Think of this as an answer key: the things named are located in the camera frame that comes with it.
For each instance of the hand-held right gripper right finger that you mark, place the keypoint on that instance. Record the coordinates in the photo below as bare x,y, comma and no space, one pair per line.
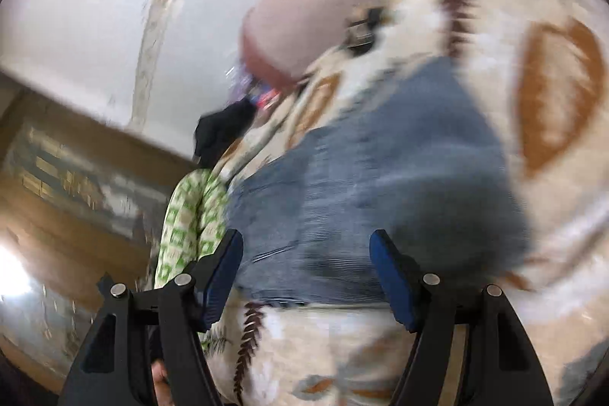
395,282

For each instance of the purple plastic bag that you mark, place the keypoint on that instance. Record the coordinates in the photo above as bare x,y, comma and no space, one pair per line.
240,80

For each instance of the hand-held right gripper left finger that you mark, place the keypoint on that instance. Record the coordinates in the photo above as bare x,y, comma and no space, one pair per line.
221,277

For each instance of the black garment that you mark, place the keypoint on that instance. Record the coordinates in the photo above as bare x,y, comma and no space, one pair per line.
223,130

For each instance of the brown hair clip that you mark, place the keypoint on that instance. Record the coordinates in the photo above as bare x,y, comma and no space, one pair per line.
364,28

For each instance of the blue denim pants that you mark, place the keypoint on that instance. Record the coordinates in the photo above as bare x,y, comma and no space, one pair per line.
371,177

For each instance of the small red blue box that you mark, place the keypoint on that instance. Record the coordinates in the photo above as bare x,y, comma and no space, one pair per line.
265,96

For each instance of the green patterned cloth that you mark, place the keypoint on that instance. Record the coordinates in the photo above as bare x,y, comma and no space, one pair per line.
190,215

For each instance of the leaf print blanket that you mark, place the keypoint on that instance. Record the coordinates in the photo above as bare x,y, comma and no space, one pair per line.
523,54

